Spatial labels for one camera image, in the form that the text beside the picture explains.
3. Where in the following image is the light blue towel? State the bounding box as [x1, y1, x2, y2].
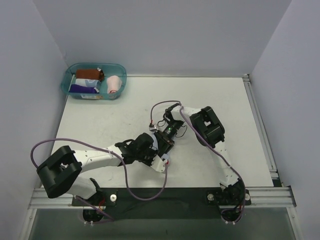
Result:
[150, 133, 170, 161]

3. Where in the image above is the pink striped towel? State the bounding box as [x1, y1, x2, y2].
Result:
[106, 75, 123, 94]

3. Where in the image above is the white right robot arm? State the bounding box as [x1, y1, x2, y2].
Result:
[149, 102, 247, 205]

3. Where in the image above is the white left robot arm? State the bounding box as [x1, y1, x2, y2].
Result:
[36, 133, 166, 206]

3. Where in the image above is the white blue rolled towel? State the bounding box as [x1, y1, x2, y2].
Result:
[74, 78, 101, 89]

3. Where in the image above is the teal plastic bin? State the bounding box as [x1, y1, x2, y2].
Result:
[60, 62, 127, 100]

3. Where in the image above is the brown rolled towel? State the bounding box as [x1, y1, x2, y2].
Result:
[75, 68, 105, 82]

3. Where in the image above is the purple rolled towel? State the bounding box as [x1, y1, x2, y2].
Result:
[69, 84, 100, 94]

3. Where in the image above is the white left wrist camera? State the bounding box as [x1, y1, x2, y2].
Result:
[151, 154, 170, 173]

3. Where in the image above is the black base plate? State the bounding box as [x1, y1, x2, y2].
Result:
[71, 187, 252, 223]

